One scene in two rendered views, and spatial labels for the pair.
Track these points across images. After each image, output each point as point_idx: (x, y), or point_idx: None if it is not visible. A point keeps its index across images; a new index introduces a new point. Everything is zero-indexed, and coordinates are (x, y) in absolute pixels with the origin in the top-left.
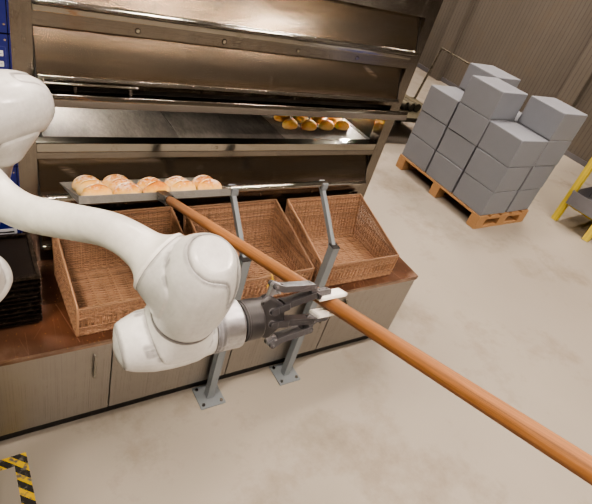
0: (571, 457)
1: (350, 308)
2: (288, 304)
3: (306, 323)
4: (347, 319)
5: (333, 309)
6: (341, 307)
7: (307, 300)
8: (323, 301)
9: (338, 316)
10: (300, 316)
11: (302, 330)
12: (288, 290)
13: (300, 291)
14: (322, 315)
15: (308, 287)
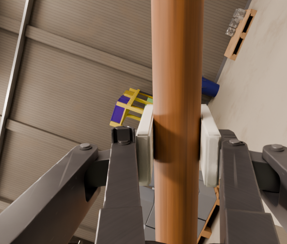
0: None
1: (151, 37)
2: (99, 214)
3: (244, 160)
4: (178, 13)
5: (174, 94)
6: (156, 65)
7: (129, 161)
8: (169, 149)
9: (189, 67)
10: (220, 194)
11: (283, 168)
12: (13, 224)
13: (66, 180)
14: (207, 128)
15: (69, 161)
